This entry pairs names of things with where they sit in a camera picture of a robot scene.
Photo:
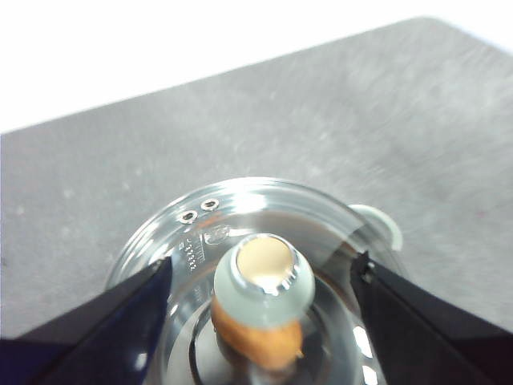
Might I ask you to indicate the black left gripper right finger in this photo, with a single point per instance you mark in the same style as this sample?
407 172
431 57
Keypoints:
421 333

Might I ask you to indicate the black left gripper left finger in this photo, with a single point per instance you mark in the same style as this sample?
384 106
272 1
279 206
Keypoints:
100 333

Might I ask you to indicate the brown potato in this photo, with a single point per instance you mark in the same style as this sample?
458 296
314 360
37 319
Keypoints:
264 345

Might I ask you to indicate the glass lid with green knob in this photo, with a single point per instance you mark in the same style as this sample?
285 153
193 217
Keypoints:
264 280

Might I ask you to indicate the sage green electric pot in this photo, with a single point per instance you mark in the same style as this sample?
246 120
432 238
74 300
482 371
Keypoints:
380 224

